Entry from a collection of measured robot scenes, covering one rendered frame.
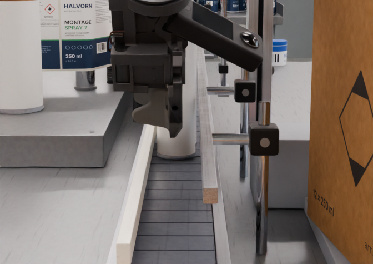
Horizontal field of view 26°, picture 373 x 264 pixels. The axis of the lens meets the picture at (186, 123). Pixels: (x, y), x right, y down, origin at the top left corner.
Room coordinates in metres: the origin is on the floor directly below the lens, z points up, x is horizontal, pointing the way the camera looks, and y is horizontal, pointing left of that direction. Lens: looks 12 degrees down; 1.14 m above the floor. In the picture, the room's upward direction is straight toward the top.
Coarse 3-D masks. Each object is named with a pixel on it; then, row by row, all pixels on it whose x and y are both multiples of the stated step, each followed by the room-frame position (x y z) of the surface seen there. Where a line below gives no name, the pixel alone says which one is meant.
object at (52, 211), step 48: (288, 96) 1.78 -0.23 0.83; (0, 192) 1.04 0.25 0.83; (48, 192) 1.04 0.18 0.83; (96, 192) 1.04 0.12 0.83; (240, 192) 1.04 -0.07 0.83; (0, 240) 0.86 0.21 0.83; (48, 240) 0.86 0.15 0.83; (96, 240) 0.86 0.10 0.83; (240, 240) 0.86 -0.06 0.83; (288, 240) 0.86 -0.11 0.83
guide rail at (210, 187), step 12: (204, 72) 1.25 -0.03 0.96; (204, 84) 1.13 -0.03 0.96; (204, 96) 1.03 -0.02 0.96; (204, 108) 0.95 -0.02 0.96; (204, 120) 0.88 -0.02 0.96; (204, 132) 0.82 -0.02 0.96; (204, 144) 0.77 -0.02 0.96; (204, 156) 0.72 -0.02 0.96; (204, 168) 0.67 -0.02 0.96; (204, 180) 0.64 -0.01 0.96; (216, 180) 0.64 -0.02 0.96; (204, 192) 0.62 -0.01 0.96; (216, 192) 0.62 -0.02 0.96
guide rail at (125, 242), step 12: (156, 132) 1.11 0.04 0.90; (144, 144) 0.96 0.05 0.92; (144, 156) 0.90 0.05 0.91; (144, 168) 0.85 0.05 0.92; (132, 180) 0.81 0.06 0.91; (144, 180) 0.82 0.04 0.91; (132, 192) 0.76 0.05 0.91; (144, 192) 0.82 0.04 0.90; (132, 204) 0.72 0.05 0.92; (132, 216) 0.69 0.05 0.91; (120, 228) 0.65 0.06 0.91; (132, 228) 0.65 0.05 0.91; (120, 240) 0.63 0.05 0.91; (132, 240) 0.64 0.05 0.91; (120, 252) 0.62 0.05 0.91; (132, 252) 0.64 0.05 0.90
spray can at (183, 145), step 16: (192, 48) 1.03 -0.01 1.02; (192, 64) 1.03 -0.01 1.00; (192, 80) 1.03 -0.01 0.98; (192, 96) 1.03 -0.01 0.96; (192, 112) 1.03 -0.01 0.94; (160, 128) 1.03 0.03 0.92; (192, 128) 1.03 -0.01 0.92; (160, 144) 1.03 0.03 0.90; (176, 144) 1.02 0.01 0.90; (192, 144) 1.03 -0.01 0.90
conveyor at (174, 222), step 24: (168, 168) 0.98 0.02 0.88; (192, 168) 0.98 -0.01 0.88; (168, 192) 0.88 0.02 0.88; (192, 192) 0.88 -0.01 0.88; (144, 216) 0.79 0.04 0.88; (168, 216) 0.79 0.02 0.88; (192, 216) 0.79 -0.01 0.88; (144, 240) 0.72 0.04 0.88; (168, 240) 0.72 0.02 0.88; (192, 240) 0.72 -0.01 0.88
